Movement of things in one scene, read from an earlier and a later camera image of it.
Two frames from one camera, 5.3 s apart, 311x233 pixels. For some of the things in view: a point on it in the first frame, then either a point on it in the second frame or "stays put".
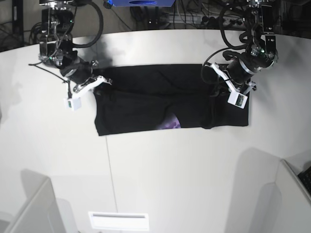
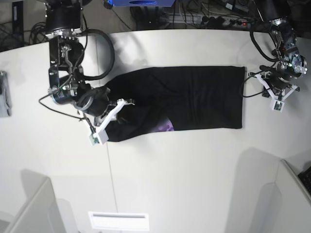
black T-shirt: (145, 97) stays put
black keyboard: (305, 177) stays put
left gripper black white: (82, 79) → (98, 111)
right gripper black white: (237, 74) → (277, 87)
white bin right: (284, 207) stays put
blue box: (142, 3) stays put
